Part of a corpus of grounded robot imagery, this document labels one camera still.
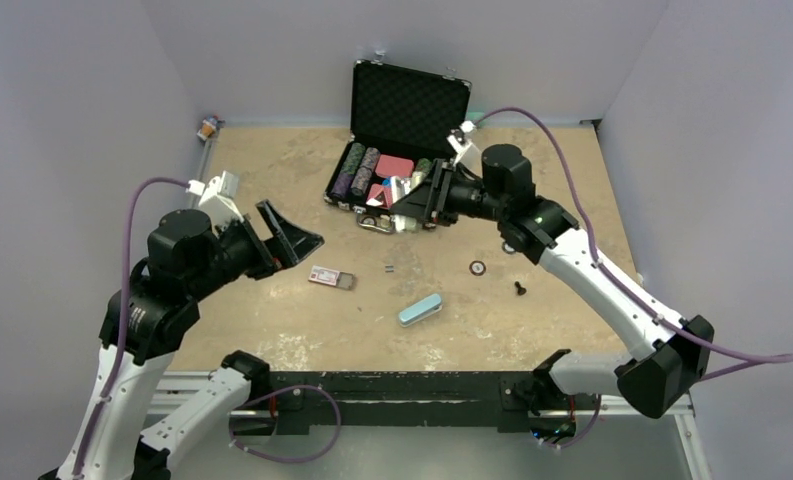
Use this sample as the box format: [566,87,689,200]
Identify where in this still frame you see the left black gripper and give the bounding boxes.
[187,198,323,299]

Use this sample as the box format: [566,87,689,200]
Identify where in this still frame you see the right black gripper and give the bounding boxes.
[391,159,507,228]

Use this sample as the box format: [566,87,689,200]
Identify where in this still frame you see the blue stapler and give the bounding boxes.
[398,293,443,327]

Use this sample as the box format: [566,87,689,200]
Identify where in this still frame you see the green stapler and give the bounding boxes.
[390,172,430,233]

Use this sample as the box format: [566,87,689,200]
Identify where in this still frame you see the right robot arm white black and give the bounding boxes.
[390,144,714,418]

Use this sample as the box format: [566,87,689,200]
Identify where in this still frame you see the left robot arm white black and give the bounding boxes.
[50,201,324,479]

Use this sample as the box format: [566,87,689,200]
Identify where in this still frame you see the pink card deck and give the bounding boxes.
[374,154,415,180]

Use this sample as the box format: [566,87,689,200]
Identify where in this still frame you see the red white staple box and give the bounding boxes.
[308,265,356,290]

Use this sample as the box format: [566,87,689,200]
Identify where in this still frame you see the black poker chip case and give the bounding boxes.
[323,60,472,222]

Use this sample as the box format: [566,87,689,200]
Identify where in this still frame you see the brown poker chip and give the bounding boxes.
[469,260,487,276]

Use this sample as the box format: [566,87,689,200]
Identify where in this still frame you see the small orange bottle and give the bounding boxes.
[196,115,222,142]

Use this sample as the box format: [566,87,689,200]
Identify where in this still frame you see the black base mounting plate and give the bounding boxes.
[230,371,578,442]

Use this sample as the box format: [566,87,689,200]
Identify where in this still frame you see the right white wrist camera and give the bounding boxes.
[447,120,482,176]

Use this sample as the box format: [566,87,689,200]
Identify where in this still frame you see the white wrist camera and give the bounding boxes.
[447,120,482,176]
[186,171,244,228]

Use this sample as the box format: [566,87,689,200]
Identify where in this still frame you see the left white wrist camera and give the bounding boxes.
[186,171,244,228]

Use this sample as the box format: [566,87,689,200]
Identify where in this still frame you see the aluminium frame rail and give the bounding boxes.
[150,135,712,480]

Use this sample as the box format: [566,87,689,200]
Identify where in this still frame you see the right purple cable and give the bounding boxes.
[475,107,793,452]

